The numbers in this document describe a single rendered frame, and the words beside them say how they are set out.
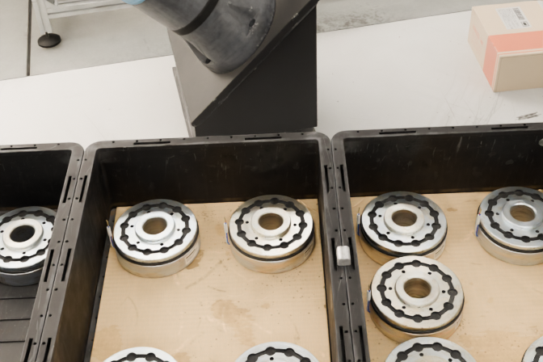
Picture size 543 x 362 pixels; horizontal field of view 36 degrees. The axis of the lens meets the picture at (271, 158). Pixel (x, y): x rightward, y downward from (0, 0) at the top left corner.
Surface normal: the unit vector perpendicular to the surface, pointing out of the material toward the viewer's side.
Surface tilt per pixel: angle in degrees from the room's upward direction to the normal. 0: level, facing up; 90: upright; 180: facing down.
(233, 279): 0
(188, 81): 44
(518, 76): 90
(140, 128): 0
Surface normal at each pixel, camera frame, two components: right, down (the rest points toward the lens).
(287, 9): -0.70, -0.41
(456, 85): -0.04, -0.74
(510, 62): 0.11, 0.66
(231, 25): 0.17, 0.30
